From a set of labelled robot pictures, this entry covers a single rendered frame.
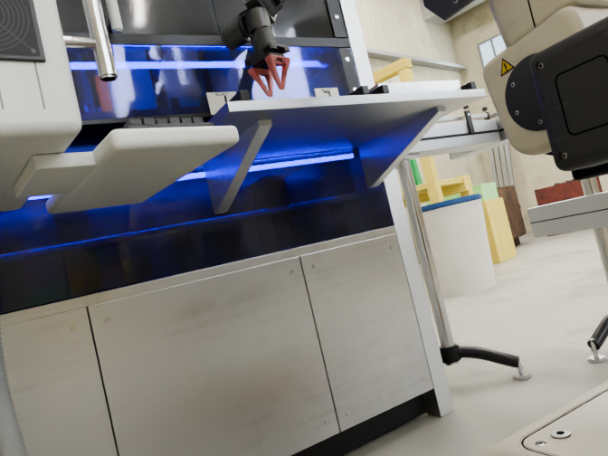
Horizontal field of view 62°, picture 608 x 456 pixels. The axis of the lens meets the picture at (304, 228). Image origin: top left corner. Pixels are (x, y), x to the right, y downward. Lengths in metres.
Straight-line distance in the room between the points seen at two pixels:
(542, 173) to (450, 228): 6.26
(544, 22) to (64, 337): 1.05
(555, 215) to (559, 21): 1.47
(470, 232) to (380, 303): 2.54
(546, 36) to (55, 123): 0.64
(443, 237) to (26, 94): 3.52
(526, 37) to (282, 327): 0.90
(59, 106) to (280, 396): 0.92
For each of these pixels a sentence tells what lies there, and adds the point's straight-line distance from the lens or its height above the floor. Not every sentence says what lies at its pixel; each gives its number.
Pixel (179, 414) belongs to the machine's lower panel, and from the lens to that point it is 1.28.
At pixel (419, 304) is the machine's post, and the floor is 0.35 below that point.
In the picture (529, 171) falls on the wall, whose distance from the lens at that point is 10.20.
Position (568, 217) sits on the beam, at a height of 0.48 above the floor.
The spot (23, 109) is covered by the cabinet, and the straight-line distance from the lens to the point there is 0.71.
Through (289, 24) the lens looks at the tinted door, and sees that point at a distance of 1.63.
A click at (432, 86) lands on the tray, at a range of 1.30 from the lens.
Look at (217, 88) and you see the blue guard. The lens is 1.42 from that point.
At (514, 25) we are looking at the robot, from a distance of 0.82.
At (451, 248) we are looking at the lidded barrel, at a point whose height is 0.36.
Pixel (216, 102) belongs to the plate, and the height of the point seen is 1.02.
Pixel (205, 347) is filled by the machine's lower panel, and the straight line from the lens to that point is 1.28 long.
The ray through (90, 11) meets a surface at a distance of 0.81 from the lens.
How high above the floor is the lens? 0.59
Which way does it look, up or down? 3 degrees up
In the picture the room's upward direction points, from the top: 13 degrees counter-clockwise
